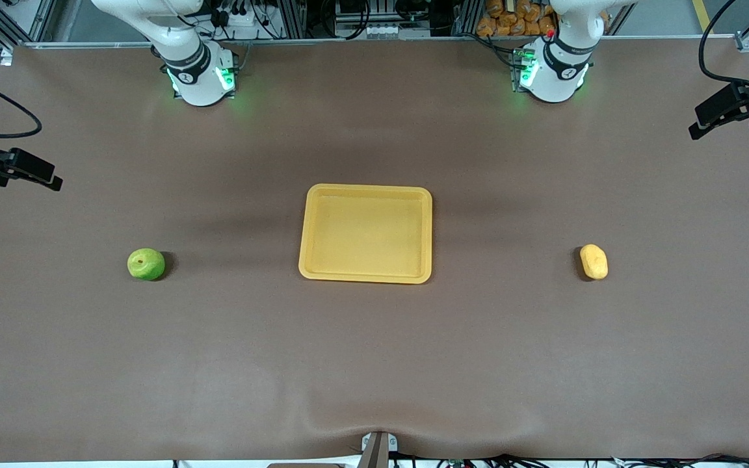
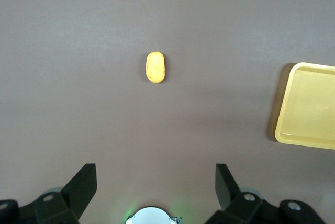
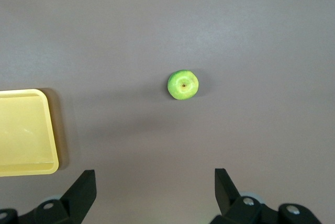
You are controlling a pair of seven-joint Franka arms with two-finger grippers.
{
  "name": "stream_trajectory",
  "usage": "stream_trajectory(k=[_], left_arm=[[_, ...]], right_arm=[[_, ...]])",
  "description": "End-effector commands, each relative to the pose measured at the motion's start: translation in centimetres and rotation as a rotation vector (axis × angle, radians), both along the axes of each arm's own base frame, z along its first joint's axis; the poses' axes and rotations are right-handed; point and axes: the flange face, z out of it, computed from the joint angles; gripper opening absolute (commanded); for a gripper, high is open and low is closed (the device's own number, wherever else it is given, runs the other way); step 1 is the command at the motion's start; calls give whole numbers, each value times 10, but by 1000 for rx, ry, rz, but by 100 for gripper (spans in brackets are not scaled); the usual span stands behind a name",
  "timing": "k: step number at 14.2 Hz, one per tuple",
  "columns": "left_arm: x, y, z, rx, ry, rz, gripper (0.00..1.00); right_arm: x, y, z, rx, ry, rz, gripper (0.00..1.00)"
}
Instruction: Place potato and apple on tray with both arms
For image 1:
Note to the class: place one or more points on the green apple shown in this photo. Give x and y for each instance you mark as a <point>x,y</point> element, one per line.
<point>146,264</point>

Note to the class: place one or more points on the yellow potato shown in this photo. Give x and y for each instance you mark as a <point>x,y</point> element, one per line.
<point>593,261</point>

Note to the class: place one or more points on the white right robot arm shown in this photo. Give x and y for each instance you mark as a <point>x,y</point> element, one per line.
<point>192,78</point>

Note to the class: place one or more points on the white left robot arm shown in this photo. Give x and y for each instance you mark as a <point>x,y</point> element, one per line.
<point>553,78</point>

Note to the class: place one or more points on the yellow plastic tray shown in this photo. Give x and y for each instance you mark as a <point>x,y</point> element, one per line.
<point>365,234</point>

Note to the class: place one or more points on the orange toy food pile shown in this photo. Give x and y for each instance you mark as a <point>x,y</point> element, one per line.
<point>511,19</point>

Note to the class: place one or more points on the white power strip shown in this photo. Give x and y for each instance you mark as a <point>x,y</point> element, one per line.
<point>238,18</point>

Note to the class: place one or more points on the white electronics box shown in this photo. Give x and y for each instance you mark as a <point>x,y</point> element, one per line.
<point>381,30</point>

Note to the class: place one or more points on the brown table mat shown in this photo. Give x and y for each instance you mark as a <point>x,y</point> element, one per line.
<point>374,364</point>

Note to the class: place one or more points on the silver table edge rail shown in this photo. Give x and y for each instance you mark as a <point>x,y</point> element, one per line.
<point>348,41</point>

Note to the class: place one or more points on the metal table bracket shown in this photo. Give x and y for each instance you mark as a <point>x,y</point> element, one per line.
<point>378,452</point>

